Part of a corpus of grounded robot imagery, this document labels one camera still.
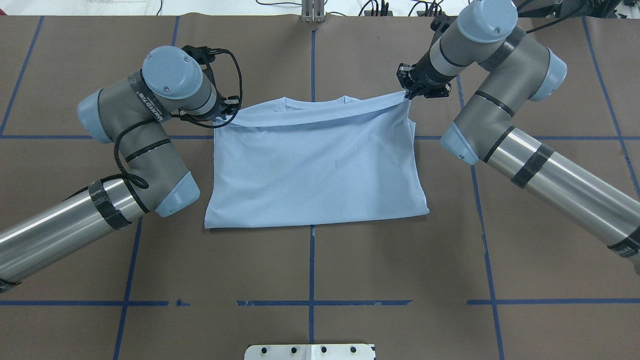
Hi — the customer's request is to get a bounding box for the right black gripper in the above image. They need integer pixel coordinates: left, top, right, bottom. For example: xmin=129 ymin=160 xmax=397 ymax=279
xmin=397 ymin=50 xmax=451 ymax=99

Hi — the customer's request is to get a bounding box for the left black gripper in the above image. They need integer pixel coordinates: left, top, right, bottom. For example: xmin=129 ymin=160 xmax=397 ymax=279
xmin=210 ymin=92 xmax=241 ymax=123

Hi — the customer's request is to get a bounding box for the light blue t-shirt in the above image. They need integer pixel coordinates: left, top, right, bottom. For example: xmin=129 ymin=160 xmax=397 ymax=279
xmin=204 ymin=92 xmax=430 ymax=229

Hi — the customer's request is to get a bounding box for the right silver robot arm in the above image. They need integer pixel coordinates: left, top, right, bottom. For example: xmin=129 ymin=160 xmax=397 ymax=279
xmin=396 ymin=0 xmax=639 ymax=272

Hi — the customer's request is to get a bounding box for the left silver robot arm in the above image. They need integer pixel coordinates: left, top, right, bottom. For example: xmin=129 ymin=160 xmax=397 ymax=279
xmin=1 ymin=45 xmax=243 ymax=293

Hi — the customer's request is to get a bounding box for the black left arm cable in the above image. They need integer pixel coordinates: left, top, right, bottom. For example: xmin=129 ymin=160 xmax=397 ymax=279
xmin=65 ymin=48 xmax=244 ymax=201

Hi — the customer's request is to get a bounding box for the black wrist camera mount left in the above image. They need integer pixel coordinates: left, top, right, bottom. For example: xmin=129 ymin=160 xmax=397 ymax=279
xmin=181 ymin=45 xmax=222 ymax=86

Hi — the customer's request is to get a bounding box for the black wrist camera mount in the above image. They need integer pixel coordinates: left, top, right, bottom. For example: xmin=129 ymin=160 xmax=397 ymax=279
xmin=430 ymin=12 xmax=451 ymax=37
xmin=181 ymin=45 xmax=222 ymax=86

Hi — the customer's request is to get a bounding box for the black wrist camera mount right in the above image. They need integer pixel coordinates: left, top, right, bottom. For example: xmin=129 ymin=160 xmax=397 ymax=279
xmin=430 ymin=12 xmax=451 ymax=37

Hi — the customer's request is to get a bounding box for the aluminium frame post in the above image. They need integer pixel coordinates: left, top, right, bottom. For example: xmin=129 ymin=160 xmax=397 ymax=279
xmin=300 ymin=0 xmax=326 ymax=24

